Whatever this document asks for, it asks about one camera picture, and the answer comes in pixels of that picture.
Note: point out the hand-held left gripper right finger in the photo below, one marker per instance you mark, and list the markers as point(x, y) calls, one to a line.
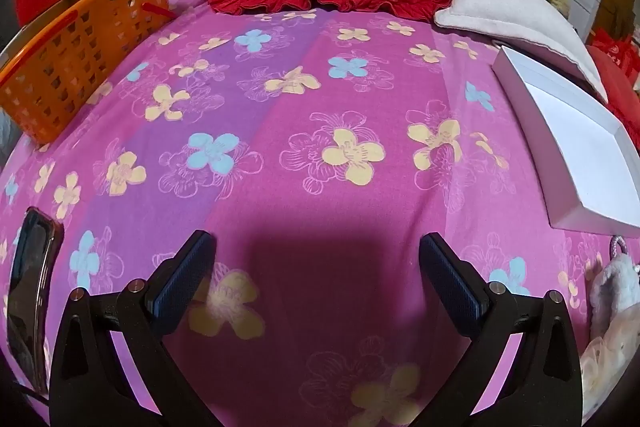
point(457, 287)

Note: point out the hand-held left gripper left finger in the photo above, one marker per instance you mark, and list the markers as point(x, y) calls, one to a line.
point(175, 287)

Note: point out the grey fluffy hair clip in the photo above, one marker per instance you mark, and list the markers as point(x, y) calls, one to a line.
point(616, 282)

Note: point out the cream lace scrunchie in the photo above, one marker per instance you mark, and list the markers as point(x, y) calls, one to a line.
point(602, 362)

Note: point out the white cardboard box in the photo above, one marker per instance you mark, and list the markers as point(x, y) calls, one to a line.
point(575, 142)

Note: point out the black smartphone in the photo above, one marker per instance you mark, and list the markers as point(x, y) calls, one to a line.
point(30, 287)

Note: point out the pink floral bedsheet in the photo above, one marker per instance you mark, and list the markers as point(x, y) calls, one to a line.
point(300, 187)

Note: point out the orange plastic basket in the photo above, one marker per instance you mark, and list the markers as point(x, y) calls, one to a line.
point(75, 52)

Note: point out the red stick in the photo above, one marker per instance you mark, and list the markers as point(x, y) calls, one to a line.
point(159, 10)

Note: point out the beige pillow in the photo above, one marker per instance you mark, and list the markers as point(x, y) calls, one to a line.
point(515, 7)

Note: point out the red shopping bag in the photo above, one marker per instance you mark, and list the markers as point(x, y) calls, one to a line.
point(612, 39)

